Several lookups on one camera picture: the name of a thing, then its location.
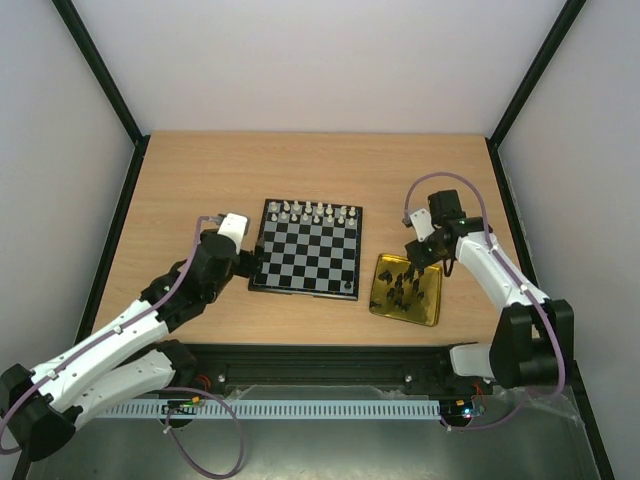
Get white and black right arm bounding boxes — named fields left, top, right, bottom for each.
left=403, top=190, right=574, bottom=392

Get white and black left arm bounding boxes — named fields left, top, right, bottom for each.
left=1, top=230, right=264, bottom=461

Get black chess pieces in tray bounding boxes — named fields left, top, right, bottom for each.
left=371, top=270, right=426, bottom=312

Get white chess piece row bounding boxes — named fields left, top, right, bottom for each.
left=264, top=199, right=363, bottom=227

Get gold rectangular tray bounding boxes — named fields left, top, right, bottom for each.
left=369, top=253, right=444, bottom=327

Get black and grey chessboard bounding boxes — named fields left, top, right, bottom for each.
left=248, top=202, right=363, bottom=301

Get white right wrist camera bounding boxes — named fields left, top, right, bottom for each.
left=403, top=208, right=435, bottom=242

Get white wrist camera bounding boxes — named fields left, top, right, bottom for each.
left=217, top=213, right=250, bottom=250
left=403, top=208, right=435, bottom=242

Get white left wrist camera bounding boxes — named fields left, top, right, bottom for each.
left=217, top=213, right=250, bottom=250

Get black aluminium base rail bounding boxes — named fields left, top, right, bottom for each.
left=188, top=344, right=492, bottom=398

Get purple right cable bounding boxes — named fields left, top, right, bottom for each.
left=403, top=171, right=569, bottom=432

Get purple cable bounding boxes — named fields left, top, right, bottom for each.
left=0, top=214, right=247, bottom=477
left=403, top=171, right=569, bottom=432

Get slotted grey cable duct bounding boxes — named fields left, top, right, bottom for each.
left=100, top=399, right=441, bottom=421

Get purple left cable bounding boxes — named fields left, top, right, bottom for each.
left=0, top=214, right=247, bottom=477

